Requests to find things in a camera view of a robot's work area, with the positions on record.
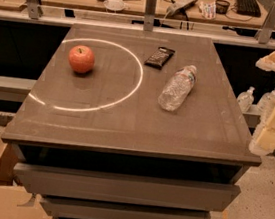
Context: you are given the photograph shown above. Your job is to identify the red apple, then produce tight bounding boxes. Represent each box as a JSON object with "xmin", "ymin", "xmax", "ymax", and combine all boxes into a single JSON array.
[{"xmin": 68, "ymin": 45, "xmax": 95, "ymax": 74}]

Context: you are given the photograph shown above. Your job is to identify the small sanitizer bottle right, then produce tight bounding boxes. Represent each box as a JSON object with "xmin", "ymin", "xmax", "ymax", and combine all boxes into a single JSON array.
[{"xmin": 257, "ymin": 89, "xmax": 275, "ymax": 112}]

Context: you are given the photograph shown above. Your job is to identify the clear plastic water bottle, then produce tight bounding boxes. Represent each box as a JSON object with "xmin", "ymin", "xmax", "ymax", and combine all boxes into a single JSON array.
[{"xmin": 158, "ymin": 65, "xmax": 197, "ymax": 112}]

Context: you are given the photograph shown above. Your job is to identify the white power strip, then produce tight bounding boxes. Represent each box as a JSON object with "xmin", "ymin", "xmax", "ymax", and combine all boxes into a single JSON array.
[{"xmin": 166, "ymin": 0, "xmax": 198, "ymax": 16}]

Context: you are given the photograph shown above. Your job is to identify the black snack bar packet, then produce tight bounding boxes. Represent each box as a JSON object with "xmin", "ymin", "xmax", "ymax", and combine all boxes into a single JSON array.
[{"xmin": 145, "ymin": 47, "xmax": 174, "ymax": 69}]

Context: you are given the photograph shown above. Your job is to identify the small sanitizer bottle left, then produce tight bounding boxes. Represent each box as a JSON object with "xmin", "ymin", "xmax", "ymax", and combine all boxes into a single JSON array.
[{"xmin": 237, "ymin": 86, "xmax": 254, "ymax": 113}]

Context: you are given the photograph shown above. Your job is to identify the cardboard box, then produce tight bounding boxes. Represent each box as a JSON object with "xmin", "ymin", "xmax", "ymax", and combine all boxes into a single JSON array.
[{"xmin": 0, "ymin": 139, "xmax": 51, "ymax": 219}]

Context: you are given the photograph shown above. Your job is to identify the patterned white cup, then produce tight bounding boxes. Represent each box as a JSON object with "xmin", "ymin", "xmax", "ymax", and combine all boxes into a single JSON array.
[{"xmin": 198, "ymin": 1, "xmax": 217, "ymax": 19}]

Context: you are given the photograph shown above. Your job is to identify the metal bracket right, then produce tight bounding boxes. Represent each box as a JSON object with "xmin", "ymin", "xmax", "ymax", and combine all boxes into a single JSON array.
[{"xmin": 256, "ymin": 1, "xmax": 275, "ymax": 44}]

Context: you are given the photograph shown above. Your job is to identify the white bowl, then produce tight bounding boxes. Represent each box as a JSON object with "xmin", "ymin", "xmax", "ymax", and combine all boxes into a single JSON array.
[{"xmin": 103, "ymin": 0, "xmax": 125, "ymax": 12}]

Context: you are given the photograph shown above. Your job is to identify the grey drawer cabinet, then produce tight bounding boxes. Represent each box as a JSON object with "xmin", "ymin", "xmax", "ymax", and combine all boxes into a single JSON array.
[{"xmin": 3, "ymin": 24, "xmax": 260, "ymax": 219}]

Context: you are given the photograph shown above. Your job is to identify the small sanitizer bottle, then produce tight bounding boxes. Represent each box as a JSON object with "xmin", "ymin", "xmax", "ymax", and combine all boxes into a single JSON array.
[
  {"xmin": 237, "ymin": 86, "xmax": 254, "ymax": 113},
  {"xmin": 257, "ymin": 89, "xmax": 275, "ymax": 112}
]

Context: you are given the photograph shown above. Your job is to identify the metal bracket middle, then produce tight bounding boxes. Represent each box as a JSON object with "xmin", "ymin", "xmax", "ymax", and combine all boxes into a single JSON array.
[{"xmin": 143, "ymin": 0, "xmax": 157, "ymax": 32}]

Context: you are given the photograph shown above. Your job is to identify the black keyboard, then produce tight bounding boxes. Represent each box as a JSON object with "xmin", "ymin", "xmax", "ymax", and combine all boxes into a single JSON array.
[{"xmin": 235, "ymin": 0, "xmax": 261, "ymax": 18}]

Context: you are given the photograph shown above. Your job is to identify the black cup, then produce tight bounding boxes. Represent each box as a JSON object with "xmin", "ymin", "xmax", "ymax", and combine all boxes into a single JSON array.
[{"xmin": 215, "ymin": 0, "xmax": 230, "ymax": 15}]

